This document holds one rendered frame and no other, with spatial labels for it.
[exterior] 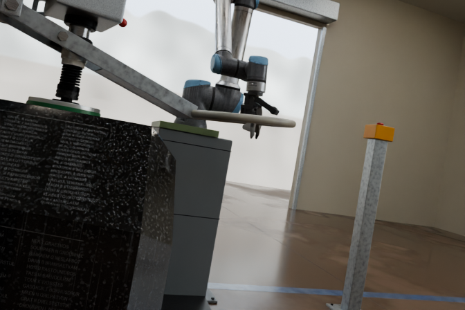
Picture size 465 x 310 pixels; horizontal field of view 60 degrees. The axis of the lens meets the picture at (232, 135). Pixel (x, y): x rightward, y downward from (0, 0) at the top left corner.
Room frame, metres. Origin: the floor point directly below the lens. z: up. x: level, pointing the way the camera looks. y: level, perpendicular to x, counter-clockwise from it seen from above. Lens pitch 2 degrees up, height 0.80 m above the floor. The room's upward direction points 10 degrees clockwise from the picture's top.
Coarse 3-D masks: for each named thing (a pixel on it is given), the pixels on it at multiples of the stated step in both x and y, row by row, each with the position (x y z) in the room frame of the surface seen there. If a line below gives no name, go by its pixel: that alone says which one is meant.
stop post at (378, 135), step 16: (368, 128) 2.33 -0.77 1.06; (384, 128) 2.26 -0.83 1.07; (368, 144) 2.34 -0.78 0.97; (384, 144) 2.29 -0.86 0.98; (368, 160) 2.31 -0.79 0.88; (384, 160) 2.29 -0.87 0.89; (368, 176) 2.29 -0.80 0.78; (368, 192) 2.28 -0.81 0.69; (368, 208) 2.28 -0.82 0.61; (368, 224) 2.29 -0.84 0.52; (352, 240) 2.34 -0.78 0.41; (368, 240) 2.29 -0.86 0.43; (352, 256) 2.32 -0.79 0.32; (368, 256) 2.29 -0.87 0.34; (352, 272) 2.29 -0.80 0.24; (352, 288) 2.28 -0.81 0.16; (336, 304) 2.40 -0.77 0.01; (352, 304) 2.28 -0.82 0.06
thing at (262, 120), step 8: (192, 112) 1.45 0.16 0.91; (200, 112) 1.43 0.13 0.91; (208, 112) 1.42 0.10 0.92; (216, 112) 1.41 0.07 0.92; (224, 112) 1.41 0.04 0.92; (216, 120) 1.84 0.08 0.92; (224, 120) 1.85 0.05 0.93; (232, 120) 1.40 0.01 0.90; (240, 120) 1.40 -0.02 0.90; (248, 120) 1.40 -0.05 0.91; (256, 120) 1.41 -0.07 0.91; (264, 120) 1.42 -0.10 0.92; (272, 120) 1.43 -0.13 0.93; (280, 120) 1.46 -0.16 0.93; (288, 120) 1.50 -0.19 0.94
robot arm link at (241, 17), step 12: (240, 0) 2.21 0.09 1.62; (252, 0) 2.22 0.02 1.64; (240, 12) 2.22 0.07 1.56; (252, 12) 2.25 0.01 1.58; (240, 24) 2.23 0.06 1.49; (240, 36) 2.24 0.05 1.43; (240, 48) 2.25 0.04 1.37; (216, 84) 2.29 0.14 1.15; (228, 84) 2.26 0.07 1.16; (216, 96) 2.25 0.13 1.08; (228, 96) 2.26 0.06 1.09; (240, 96) 2.30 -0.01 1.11; (216, 108) 2.27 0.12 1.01; (228, 108) 2.28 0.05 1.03; (240, 108) 2.30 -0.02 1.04
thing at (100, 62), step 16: (0, 0) 1.10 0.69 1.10; (0, 16) 1.20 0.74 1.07; (32, 16) 1.15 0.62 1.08; (32, 32) 1.25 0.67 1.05; (48, 32) 1.17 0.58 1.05; (64, 32) 1.19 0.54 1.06; (80, 48) 1.23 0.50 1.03; (96, 48) 1.25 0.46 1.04; (96, 64) 1.26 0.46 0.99; (112, 64) 1.29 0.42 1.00; (112, 80) 1.40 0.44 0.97; (128, 80) 1.32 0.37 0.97; (144, 80) 1.35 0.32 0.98; (144, 96) 1.44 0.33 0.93; (160, 96) 1.39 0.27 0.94; (176, 96) 1.42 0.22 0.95; (176, 112) 1.48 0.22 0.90
